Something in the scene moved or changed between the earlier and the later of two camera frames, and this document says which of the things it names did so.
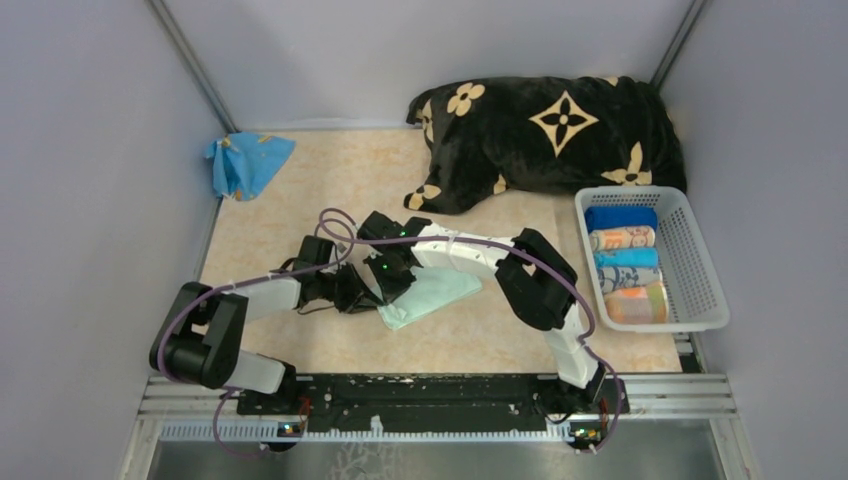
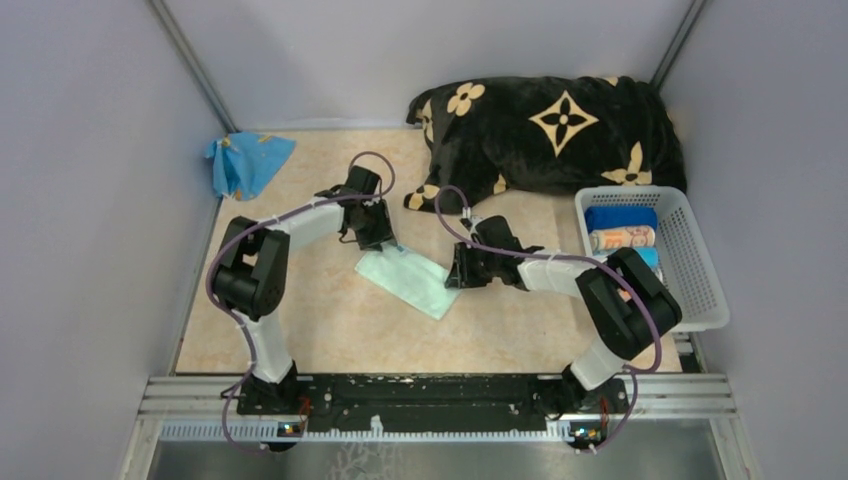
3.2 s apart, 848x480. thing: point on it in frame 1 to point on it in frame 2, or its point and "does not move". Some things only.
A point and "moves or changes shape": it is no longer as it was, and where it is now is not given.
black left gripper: [359, 298] to [381, 233]
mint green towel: [432, 291] moves or changes shape
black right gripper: [390, 290] to [460, 276]
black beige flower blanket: [542, 134] does not move
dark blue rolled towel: [620, 216] does not move
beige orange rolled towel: [624, 237] does not move
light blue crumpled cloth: [245, 163] does not move
